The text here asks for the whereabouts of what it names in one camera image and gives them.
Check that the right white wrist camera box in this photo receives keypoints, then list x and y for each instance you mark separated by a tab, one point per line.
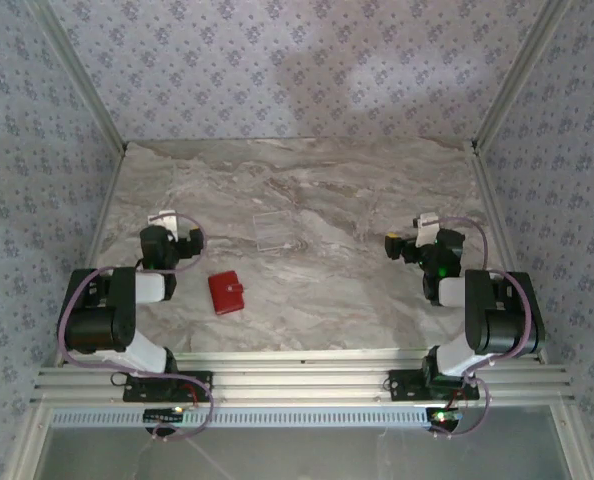
427	225

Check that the grey metal sheet panel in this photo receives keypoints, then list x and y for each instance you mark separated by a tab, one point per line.
302	455

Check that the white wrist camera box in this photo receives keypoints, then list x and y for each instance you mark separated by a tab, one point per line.
164	220
427	225

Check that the aluminium side rail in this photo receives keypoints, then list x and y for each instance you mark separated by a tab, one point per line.
496	215
102	215

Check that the right small circuit board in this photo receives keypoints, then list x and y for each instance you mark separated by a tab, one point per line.
444	416

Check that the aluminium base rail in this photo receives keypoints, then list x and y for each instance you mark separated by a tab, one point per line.
302	375

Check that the red leather card holder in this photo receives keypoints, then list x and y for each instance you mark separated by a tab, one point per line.
225	293

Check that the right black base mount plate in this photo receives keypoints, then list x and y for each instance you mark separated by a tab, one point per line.
402	385

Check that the aluminium corner post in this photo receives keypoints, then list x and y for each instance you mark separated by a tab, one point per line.
519	75
83	75

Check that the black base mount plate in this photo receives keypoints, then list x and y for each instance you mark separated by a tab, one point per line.
197	382
402	385

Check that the left small circuit board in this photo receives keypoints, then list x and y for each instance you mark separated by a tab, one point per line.
164	415

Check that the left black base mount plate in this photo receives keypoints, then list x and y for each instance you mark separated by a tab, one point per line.
197	382

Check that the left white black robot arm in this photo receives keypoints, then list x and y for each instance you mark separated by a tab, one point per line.
147	350

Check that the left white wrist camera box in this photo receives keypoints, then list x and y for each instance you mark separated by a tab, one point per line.
164	220

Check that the small circuit board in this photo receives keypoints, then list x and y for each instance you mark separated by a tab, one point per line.
444	416
164	415

